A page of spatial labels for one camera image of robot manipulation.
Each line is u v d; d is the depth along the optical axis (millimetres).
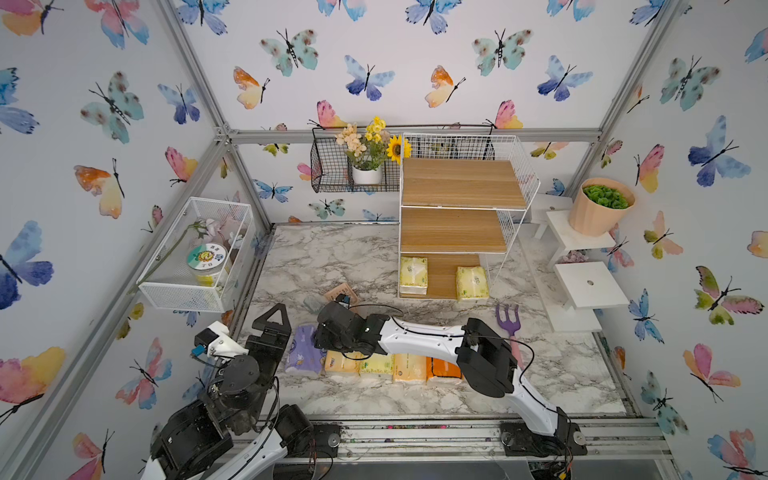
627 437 755
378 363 819
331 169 910
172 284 603
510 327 940
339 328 663
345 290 1014
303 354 833
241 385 407
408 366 823
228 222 790
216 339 516
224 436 431
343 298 807
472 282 984
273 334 530
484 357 544
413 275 984
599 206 781
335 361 825
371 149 862
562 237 868
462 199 698
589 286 846
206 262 645
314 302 986
